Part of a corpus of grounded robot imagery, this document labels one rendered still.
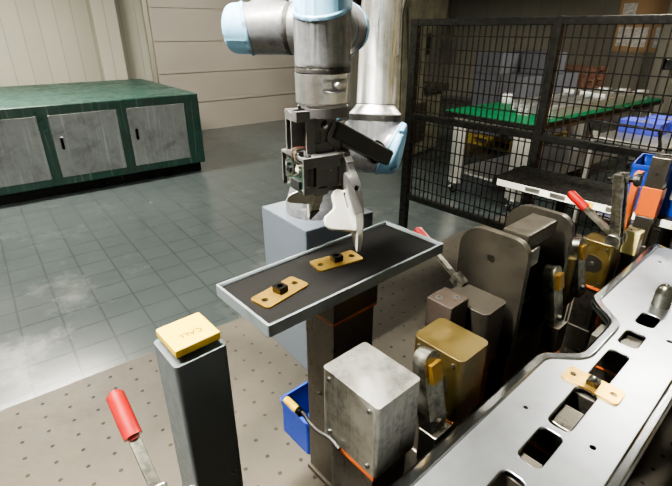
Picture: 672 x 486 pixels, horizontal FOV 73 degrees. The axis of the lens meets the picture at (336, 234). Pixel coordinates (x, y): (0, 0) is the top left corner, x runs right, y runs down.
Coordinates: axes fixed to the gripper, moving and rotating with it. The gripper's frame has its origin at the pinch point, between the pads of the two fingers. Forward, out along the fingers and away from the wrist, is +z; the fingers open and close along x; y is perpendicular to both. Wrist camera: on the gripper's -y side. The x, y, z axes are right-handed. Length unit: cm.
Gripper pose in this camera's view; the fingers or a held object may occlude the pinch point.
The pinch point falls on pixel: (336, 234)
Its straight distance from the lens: 71.9
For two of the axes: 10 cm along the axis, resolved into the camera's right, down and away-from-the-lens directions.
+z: 0.0, 9.1, 4.1
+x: 5.1, 3.5, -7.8
